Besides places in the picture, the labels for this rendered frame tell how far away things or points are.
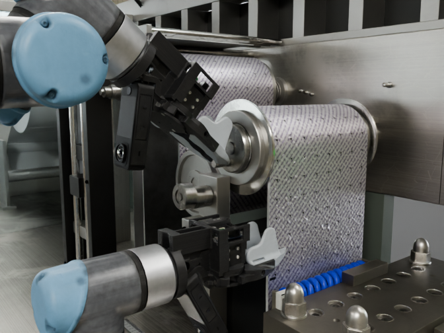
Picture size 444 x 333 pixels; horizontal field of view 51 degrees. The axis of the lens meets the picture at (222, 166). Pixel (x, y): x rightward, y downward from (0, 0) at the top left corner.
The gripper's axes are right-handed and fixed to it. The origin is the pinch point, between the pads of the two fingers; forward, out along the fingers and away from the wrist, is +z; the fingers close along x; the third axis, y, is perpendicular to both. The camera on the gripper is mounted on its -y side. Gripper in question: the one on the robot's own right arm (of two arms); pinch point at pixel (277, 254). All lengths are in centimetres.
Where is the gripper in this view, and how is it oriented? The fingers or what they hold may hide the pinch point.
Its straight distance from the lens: 73.2
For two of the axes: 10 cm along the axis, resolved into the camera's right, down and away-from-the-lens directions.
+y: 0.0, -9.9, -1.5
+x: -6.2, -1.2, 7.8
